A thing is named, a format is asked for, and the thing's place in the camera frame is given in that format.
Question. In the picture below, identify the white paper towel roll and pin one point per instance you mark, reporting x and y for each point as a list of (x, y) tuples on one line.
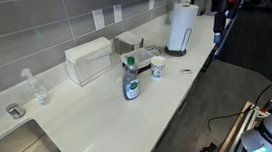
[(182, 23)]

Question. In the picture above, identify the dish soap bottle green cap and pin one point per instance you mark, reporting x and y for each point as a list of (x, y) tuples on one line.
[(131, 84)]

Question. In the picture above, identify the black tray with white liner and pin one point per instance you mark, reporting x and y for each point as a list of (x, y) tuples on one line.
[(139, 57)]

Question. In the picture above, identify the patterned paper cup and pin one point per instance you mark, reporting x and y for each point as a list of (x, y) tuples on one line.
[(157, 67)]

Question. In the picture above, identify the small patterned dish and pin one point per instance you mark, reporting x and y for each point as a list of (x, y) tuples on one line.
[(153, 49)]

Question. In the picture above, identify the metal napkin holder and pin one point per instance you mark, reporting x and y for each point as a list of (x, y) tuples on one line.
[(127, 41)]

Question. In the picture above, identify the white rectangular container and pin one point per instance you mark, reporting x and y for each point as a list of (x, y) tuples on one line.
[(89, 59)]

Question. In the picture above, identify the small flat packet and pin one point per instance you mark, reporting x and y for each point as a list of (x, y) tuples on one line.
[(186, 71)]

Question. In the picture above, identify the clear spray bottle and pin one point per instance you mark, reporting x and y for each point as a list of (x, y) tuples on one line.
[(40, 92)]

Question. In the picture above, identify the metal countertop button plate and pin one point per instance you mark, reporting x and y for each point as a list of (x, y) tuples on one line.
[(15, 110)]

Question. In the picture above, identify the steel kitchen sink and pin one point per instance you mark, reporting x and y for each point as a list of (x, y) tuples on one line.
[(26, 140)]

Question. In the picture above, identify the small red black tool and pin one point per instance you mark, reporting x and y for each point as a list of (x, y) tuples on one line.
[(268, 104)]

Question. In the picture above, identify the white wall outlet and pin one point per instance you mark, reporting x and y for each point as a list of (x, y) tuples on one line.
[(151, 2), (98, 19), (117, 13)]

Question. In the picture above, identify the wooden robot cart frame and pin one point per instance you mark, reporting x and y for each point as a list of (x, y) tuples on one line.
[(232, 139)]

